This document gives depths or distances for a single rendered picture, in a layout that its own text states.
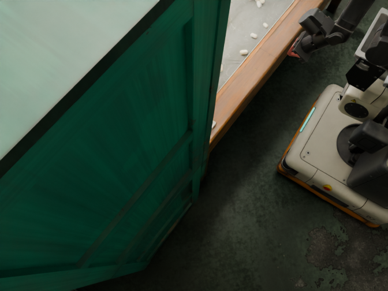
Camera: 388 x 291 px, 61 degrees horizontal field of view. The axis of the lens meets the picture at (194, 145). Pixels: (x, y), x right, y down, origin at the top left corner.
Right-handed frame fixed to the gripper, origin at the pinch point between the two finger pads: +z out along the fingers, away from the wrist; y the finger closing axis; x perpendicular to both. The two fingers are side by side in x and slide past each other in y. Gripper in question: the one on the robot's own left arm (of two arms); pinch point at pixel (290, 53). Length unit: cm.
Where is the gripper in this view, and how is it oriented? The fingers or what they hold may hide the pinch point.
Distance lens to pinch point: 132.8
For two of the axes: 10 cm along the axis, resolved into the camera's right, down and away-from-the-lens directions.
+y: -5.5, 7.9, -2.8
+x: 7.4, 6.1, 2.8
